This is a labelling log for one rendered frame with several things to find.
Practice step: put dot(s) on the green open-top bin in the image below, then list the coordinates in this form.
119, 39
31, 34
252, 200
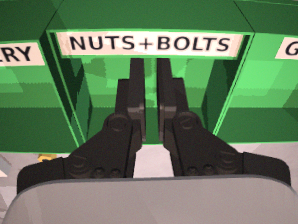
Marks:
86, 46

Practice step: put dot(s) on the yellow hex nut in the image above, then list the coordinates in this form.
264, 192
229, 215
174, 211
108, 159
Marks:
44, 157

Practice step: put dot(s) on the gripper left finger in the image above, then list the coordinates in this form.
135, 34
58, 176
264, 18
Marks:
106, 154

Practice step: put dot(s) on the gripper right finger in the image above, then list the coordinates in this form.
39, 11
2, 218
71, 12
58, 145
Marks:
195, 149

